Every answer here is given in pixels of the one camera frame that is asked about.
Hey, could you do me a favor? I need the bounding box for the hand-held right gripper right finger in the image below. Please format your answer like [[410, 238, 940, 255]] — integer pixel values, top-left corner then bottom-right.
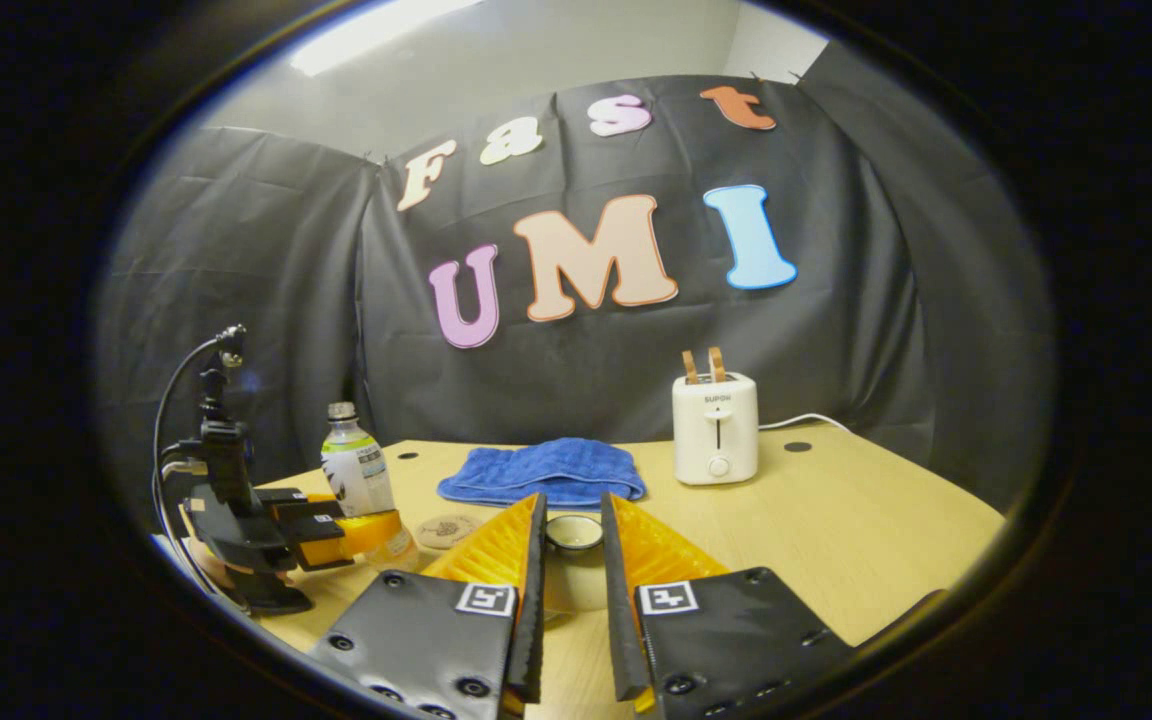
[[600, 492, 855, 719]]

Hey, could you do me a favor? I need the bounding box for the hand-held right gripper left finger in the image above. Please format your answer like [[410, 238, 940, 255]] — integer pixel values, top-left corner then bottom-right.
[[308, 492, 549, 720]]

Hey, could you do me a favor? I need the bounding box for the white teacup lid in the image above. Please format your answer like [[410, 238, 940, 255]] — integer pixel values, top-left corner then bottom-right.
[[536, 513, 612, 616]]

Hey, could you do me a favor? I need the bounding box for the clear plastic water bottle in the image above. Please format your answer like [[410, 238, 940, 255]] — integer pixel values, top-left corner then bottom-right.
[[321, 402, 419, 571]]

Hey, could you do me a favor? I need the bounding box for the round brown coaster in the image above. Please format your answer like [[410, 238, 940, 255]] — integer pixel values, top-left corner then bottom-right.
[[414, 514, 485, 551]]

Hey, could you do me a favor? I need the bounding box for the blue folded towel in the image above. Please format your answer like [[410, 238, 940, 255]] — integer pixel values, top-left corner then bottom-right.
[[436, 437, 648, 509]]

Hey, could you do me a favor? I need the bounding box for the white toaster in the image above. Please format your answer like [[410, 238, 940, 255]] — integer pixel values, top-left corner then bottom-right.
[[672, 372, 760, 487]]

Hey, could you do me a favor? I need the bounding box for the black backdrop cloth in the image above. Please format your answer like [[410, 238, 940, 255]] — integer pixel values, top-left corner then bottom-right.
[[96, 40, 1057, 516]]

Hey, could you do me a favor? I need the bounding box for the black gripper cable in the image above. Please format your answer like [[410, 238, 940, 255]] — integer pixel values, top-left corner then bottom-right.
[[153, 335, 227, 601]]

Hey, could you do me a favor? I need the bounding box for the white toaster power cable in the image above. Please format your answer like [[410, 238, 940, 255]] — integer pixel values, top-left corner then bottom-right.
[[756, 412, 852, 433]]

